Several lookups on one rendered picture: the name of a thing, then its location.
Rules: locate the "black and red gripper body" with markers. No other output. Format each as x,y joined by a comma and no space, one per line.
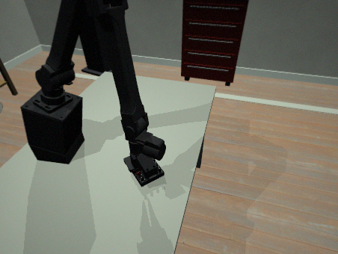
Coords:
128,163

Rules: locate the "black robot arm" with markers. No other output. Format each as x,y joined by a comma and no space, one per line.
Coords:
113,27

